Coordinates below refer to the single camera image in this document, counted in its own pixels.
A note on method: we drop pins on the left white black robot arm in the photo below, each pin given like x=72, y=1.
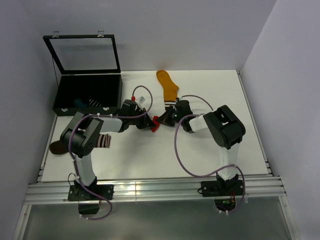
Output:
x=82, y=135

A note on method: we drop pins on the black white striped ankle sock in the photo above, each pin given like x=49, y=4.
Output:
x=92, y=103

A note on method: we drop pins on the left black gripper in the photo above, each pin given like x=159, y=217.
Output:
x=147, y=122

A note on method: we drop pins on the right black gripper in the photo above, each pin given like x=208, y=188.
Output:
x=165, y=118

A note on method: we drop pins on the teal sock with red heel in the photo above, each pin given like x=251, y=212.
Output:
x=79, y=103

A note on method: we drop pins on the black glass-lid display box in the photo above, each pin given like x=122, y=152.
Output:
x=90, y=69

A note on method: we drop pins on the aluminium mounting rail frame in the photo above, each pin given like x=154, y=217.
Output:
x=154, y=198

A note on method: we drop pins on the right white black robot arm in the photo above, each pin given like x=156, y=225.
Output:
x=227, y=132

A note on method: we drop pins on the mustard yellow striped sock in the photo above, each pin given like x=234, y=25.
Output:
x=170, y=89

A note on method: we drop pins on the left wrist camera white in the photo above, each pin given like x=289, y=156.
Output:
x=140, y=101

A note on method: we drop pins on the beige red reindeer sock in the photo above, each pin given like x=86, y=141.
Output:
x=155, y=123

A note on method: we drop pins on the brown pink striped sock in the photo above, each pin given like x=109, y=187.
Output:
x=57, y=148

